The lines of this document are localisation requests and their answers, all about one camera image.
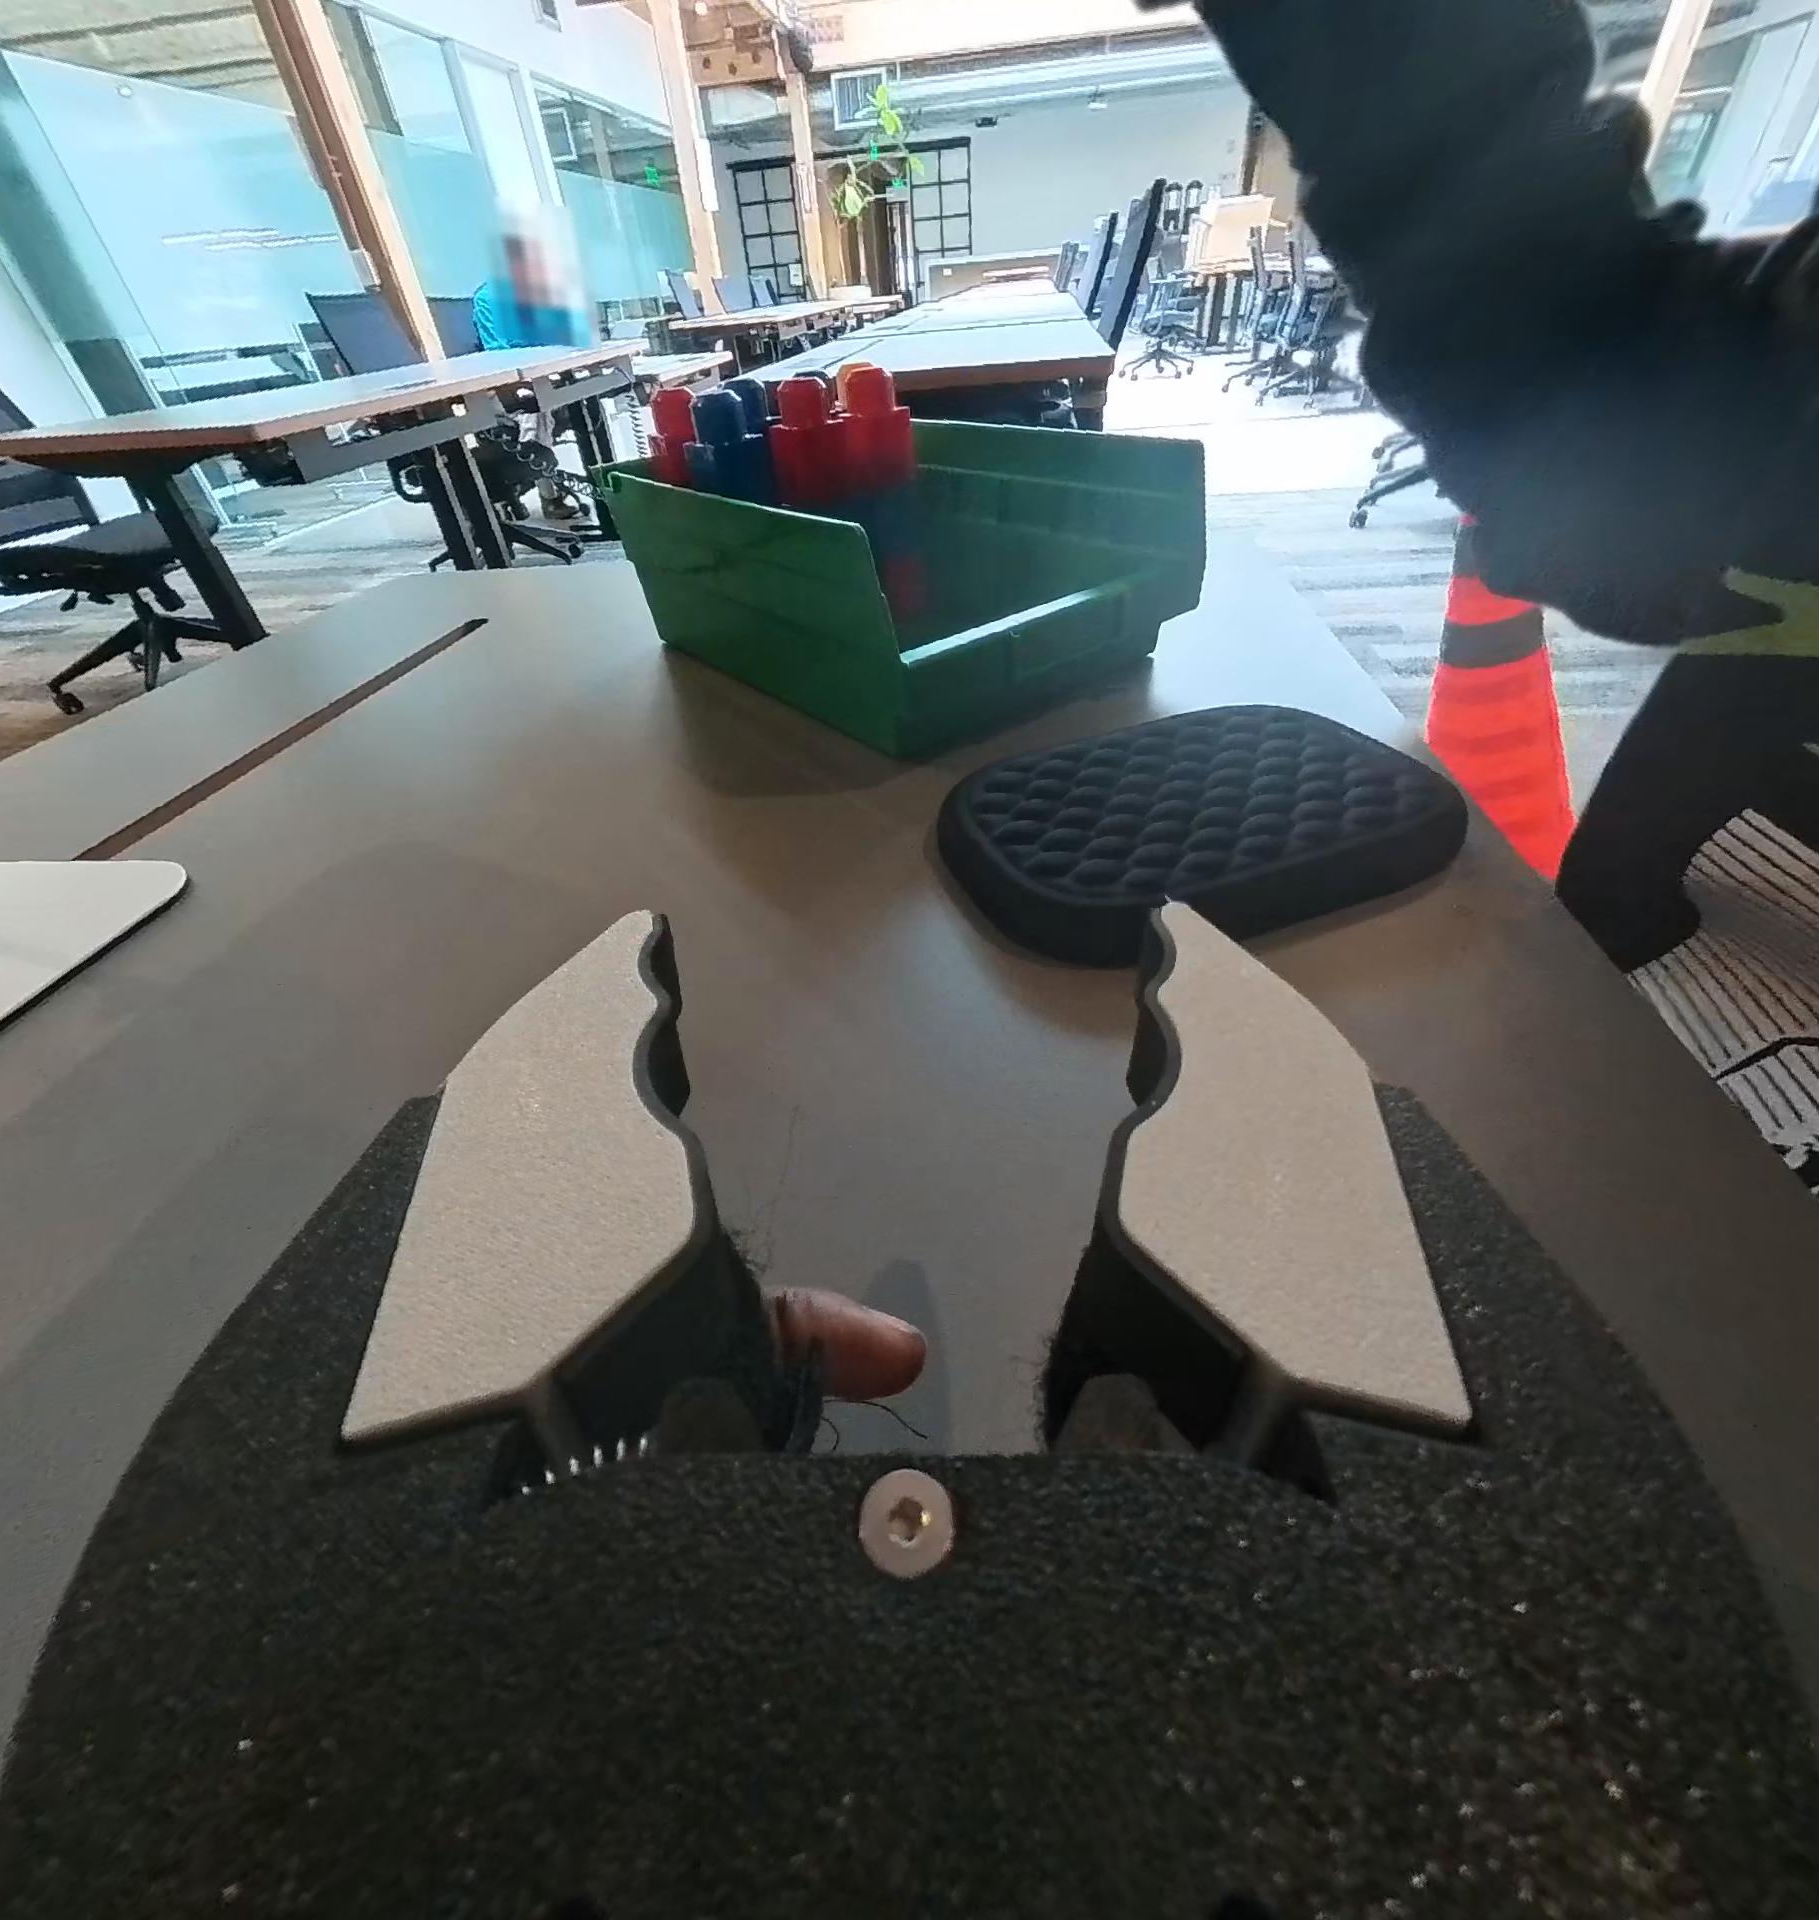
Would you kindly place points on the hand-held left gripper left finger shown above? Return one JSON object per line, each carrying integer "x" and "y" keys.
{"x": 537, "y": 1200}

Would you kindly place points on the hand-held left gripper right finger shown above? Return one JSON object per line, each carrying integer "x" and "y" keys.
{"x": 1268, "y": 1186}

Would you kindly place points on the green plastic bin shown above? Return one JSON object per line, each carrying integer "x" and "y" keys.
{"x": 758, "y": 613}

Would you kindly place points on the cluster of colourful mega blocks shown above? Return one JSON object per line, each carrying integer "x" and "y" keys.
{"x": 803, "y": 435}

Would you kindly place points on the person's left hand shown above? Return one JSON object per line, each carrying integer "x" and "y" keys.
{"x": 855, "y": 1346}

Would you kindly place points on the black wrist rest pad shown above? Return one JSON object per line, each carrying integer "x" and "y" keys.
{"x": 1193, "y": 811}

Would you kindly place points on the orange traffic cone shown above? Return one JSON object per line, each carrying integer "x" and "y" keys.
{"x": 1504, "y": 703}

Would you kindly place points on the white desk stand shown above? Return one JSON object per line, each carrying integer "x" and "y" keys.
{"x": 40, "y": 938}

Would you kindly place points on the person's black clothing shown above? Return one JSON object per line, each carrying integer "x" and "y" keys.
{"x": 1676, "y": 779}

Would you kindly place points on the black office chair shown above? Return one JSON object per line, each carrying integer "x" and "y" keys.
{"x": 40, "y": 540}

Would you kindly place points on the wooden top desk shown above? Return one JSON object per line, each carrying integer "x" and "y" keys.
{"x": 323, "y": 400}
{"x": 758, "y": 323}

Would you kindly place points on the group of black office chairs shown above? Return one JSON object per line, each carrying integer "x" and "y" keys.
{"x": 1283, "y": 323}

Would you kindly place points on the row of long desks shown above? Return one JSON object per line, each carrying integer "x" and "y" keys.
{"x": 999, "y": 354}

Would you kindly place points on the row of black monitors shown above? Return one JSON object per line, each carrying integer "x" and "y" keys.
{"x": 1126, "y": 262}

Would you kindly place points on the green potted plant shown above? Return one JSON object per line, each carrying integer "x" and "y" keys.
{"x": 872, "y": 167}

